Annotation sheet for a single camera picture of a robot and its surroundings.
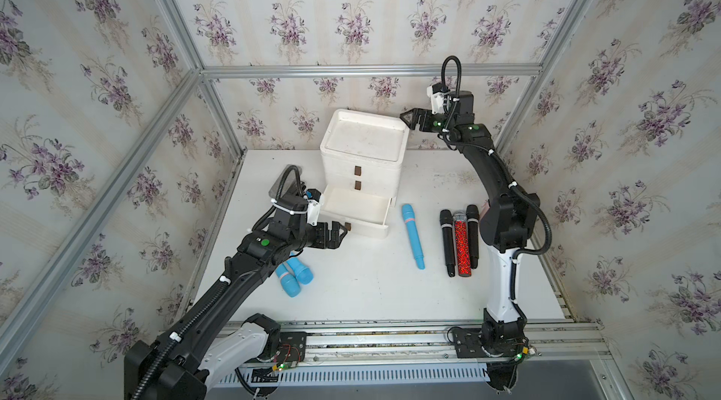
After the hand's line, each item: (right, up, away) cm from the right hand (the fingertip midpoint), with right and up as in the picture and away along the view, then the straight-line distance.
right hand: (416, 116), depth 90 cm
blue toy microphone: (-36, -48, -7) cm, 61 cm away
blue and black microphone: (+11, -41, +1) cm, 42 cm away
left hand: (-25, -34, -14) cm, 45 cm away
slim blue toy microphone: (0, -39, +2) cm, 39 cm away
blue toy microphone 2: (-39, -51, -9) cm, 65 cm away
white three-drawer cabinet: (-17, -13, -4) cm, 22 cm away
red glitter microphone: (+15, -42, 0) cm, 44 cm away
